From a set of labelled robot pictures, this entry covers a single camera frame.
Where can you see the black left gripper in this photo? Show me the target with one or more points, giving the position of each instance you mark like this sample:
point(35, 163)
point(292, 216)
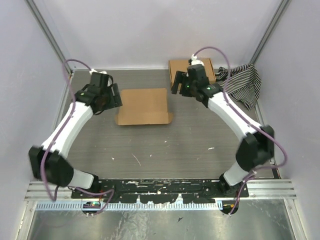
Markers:
point(115, 100)

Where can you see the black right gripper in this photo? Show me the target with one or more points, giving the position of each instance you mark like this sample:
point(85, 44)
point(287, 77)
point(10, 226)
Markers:
point(179, 77)

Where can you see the brown cardboard box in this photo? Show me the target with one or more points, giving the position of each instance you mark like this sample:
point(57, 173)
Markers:
point(182, 64)
point(146, 106)

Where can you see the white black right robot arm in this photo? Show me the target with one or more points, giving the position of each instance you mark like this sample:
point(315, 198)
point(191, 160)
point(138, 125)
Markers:
point(254, 147)

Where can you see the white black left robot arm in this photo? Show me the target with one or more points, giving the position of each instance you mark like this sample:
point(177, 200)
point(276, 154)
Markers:
point(49, 160)

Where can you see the folded brown cardboard box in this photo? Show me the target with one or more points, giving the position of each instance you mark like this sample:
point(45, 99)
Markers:
point(182, 64)

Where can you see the striped black white cloth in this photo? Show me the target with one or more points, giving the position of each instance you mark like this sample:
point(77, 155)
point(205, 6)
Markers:
point(244, 85)

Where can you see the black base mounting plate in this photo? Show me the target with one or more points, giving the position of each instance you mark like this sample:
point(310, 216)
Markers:
point(160, 191)

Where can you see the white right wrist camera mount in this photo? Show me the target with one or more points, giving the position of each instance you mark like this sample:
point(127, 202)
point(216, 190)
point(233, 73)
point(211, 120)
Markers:
point(195, 61)

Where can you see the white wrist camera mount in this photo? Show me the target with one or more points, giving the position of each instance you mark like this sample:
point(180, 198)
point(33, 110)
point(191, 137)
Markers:
point(95, 71)
point(195, 61)

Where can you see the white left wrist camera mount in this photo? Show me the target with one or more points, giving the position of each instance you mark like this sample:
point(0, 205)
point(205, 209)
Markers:
point(95, 71)

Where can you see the left aluminium corner post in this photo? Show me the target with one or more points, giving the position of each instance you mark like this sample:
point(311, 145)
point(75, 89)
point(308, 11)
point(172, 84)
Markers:
point(48, 33)

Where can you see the aluminium corner post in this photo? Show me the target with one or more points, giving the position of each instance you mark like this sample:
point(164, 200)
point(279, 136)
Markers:
point(48, 33)
point(279, 12)

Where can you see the slotted grey cable duct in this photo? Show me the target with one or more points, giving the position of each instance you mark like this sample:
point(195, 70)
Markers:
point(81, 205)

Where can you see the right aluminium corner post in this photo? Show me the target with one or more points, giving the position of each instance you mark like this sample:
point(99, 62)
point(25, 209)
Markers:
point(279, 12)

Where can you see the aluminium front frame rail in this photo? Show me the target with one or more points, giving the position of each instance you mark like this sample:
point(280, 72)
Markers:
point(255, 189)

